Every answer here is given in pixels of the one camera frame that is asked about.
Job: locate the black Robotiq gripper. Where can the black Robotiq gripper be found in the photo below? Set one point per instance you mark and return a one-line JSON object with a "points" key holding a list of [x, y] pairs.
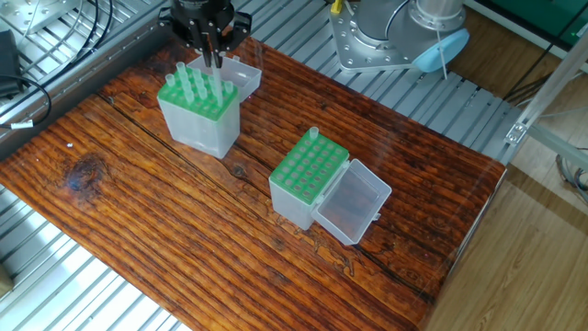
{"points": [[204, 11]]}

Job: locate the large clear pipette tip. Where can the large clear pipette tip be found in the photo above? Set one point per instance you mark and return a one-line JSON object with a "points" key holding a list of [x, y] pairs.
{"points": [[215, 69], [313, 134]]}

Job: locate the clear green-rack pipette tip box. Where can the clear green-rack pipette tip box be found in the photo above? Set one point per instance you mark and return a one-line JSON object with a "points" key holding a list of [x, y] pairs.
{"points": [[197, 129], [294, 202]]}

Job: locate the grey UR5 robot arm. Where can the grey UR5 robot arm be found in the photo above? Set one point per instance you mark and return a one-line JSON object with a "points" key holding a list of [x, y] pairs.
{"points": [[404, 28]]}

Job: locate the black box device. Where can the black box device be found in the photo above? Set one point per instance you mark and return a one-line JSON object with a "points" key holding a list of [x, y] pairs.
{"points": [[7, 60]]}

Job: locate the aluminium frame post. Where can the aluminium frame post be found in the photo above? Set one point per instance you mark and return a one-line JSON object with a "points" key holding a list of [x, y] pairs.
{"points": [[516, 131]]}

